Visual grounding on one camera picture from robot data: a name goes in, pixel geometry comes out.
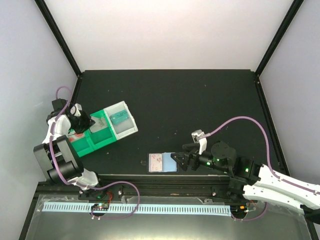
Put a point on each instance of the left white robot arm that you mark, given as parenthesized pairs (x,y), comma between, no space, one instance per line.
(57,158)

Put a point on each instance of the green divided bin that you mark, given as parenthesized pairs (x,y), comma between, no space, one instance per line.
(94,141)

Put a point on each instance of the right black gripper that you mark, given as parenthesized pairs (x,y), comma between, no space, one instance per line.
(187,159)

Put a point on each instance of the black frame post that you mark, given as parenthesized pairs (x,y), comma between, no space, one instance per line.
(46,13)
(282,29)

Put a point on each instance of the clear white bin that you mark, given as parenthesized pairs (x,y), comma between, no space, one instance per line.
(125,128)

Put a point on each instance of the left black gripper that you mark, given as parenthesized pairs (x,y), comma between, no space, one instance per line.
(89,122)

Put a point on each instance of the small circuit board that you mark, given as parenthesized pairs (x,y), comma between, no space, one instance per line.
(100,207)

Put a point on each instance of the left black frame post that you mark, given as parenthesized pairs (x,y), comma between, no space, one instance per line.
(46,13)

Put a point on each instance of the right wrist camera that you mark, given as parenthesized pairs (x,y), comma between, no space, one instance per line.
(198,137)

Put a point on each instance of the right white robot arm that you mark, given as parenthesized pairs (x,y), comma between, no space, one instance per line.
(249,180)

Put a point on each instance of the red circle card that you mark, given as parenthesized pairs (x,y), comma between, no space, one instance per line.
(76,137)

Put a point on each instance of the right black frame post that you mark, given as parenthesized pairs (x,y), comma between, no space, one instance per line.
(282,29)

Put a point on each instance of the white slotted cable duct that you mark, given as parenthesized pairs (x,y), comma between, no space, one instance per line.
(154,209)

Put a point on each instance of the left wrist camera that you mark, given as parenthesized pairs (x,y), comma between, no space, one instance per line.
(75,110)

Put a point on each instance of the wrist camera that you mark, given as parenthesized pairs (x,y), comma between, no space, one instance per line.
(198,137)
(75,110)

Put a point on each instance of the white floral card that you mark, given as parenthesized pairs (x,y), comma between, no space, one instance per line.
(99,124)
(155,162)

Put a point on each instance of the teal VIP card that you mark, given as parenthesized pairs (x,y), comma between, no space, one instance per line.
(119,117)

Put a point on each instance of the black aluminium rail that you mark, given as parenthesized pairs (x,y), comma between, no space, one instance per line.
(202,186)

